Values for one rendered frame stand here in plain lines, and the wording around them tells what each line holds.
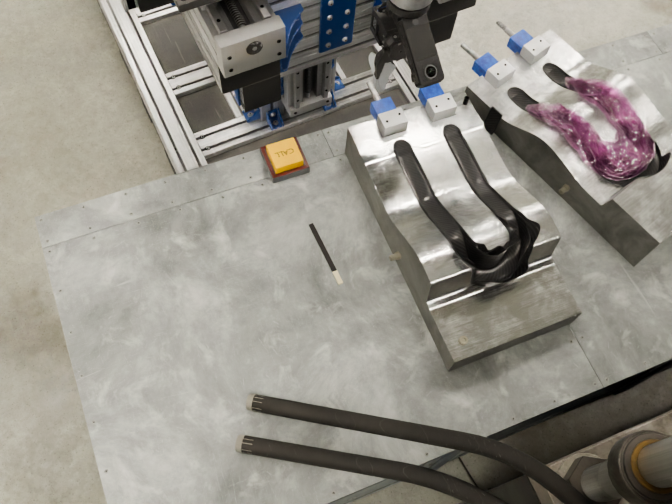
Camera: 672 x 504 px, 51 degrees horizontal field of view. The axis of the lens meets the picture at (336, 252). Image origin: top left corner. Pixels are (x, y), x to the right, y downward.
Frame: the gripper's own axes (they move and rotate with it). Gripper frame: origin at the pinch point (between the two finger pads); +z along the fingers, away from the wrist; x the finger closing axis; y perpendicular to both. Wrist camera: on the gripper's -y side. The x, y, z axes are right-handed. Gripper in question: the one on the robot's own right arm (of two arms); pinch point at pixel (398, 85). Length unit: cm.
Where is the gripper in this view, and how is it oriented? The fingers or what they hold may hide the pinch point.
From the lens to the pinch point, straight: 131.8
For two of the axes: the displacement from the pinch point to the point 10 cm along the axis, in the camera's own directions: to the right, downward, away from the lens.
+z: -0.5, 4.2, 9.1
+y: -3.7, -8.5, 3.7
